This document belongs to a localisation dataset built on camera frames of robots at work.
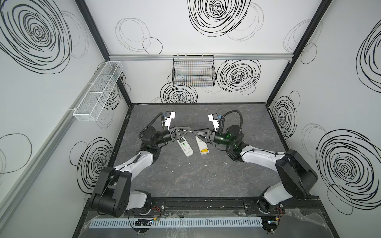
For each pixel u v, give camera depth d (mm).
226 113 698
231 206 755
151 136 598
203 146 937
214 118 695
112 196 417
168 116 690
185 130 702
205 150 936
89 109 714
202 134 707
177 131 681
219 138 679
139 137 590
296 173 450
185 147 937
